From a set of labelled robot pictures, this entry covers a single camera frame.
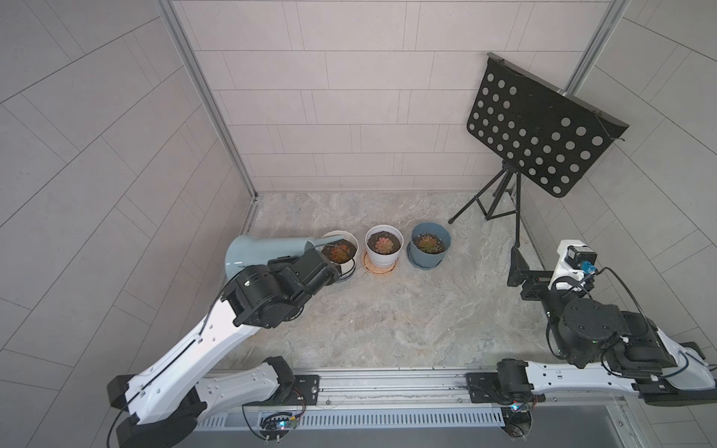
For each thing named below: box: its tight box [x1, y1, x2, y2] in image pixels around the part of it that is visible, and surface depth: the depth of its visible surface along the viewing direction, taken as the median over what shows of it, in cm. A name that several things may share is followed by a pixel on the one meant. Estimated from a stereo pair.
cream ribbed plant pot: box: [321, 229, 360, 280], surface depth 91 cm
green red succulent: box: [417, 233, 443, 254], surface depth 93 cm
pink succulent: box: [374, 237, 394, 255], surface depth 91 cm
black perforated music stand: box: [448, 52, 630, 248], surface depth 77 cm
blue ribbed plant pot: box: [406, 222, 451, 271], surface depth 95 cm
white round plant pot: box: [364, 224, 405, 268], surface depth 93 cm
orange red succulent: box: [329, 243, 352, 263], surface depth 89 cm
